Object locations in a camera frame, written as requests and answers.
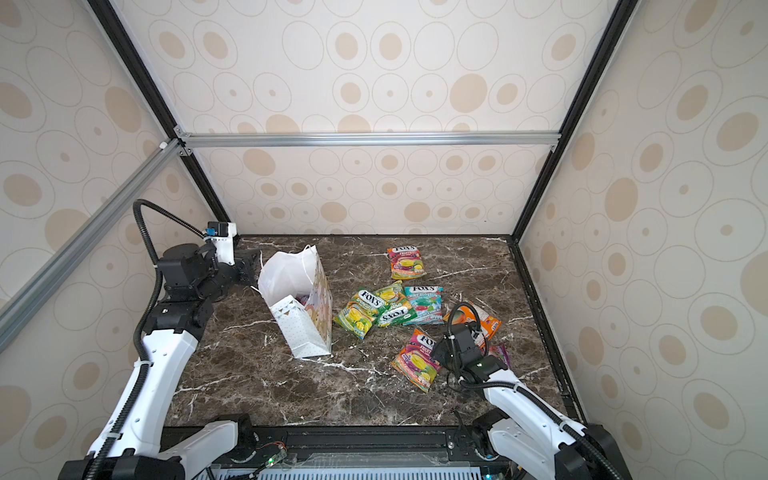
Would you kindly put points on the pink fruits Fox's candy bag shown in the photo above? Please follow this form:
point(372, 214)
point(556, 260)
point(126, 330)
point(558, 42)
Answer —
point(415, 361)

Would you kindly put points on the black corner frame post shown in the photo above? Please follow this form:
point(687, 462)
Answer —
point(107, 17)
point(612, 34)

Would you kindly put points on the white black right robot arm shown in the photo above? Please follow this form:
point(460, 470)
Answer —
point(522, 427)

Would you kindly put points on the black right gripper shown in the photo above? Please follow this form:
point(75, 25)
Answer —
point(440, 351)

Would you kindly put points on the black corner frame post right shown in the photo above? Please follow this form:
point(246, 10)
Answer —
point(612, 34)

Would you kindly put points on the white paper bag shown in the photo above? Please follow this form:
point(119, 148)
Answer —
point(306, 329)

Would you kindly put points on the Fox's mint blossom candy bag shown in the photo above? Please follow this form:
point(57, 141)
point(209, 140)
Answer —
point(427, 304)

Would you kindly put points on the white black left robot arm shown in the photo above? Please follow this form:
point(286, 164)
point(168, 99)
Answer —
point(190, 280)

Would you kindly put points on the silver aluminium rail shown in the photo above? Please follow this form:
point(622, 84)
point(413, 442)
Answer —
point(381, 139)
point(18, 312)

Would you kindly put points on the purple fox's candy bag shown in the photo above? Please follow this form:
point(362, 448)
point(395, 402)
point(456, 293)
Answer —
point(302, 299)
point(500, 352)

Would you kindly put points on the silver aluminium left rail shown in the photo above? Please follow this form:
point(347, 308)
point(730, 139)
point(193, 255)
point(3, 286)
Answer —
point(18, 312)

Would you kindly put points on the yellow green Fox's candy bag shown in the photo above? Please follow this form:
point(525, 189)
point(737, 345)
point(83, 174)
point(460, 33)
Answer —
point(355, 319)

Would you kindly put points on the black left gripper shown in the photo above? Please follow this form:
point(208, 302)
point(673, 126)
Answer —
point(248, 266)

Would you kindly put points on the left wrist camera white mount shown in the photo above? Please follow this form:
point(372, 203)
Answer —
point(222, 236)

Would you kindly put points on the black corner frame post left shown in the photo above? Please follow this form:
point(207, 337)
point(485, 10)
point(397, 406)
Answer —
point(107, 17)

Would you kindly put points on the orange Fox's candy bag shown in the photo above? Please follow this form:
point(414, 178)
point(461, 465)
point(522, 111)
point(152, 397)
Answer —
point(482, 325)

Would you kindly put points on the silver aluminium back rail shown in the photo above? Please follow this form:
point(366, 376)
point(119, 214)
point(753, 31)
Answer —
point(381, 139)

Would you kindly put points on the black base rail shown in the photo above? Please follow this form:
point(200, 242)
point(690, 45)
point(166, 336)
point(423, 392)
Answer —
point(357, 452)

